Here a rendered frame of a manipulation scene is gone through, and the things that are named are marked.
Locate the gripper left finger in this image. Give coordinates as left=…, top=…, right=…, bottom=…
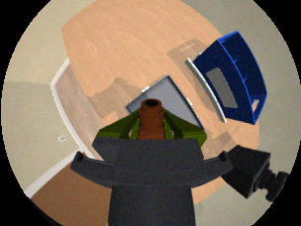
left=96, top=109, right=140, bottom=140

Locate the blue plastic crate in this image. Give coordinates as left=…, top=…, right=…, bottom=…
left=193, top=31, right=267, bottom=125

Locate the brown glass bottle with white label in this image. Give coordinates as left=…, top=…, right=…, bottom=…
left=139, top=98, right=164, bottom=140

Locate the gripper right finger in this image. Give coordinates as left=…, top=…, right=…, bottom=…
left=163, top=109, right=207, bottom=148

